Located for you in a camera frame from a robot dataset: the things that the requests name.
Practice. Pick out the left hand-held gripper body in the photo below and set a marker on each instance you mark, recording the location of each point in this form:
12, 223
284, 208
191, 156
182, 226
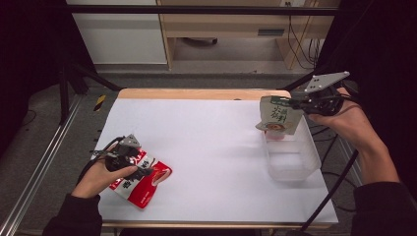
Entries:
123, 155

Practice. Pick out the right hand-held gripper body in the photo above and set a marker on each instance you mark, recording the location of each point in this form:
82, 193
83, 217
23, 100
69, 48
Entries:
323, 96

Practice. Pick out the person's left hand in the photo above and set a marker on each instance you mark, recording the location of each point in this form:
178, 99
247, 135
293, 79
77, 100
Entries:
95, 182

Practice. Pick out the person's right hand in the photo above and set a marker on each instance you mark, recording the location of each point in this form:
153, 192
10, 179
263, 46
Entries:
347, 126

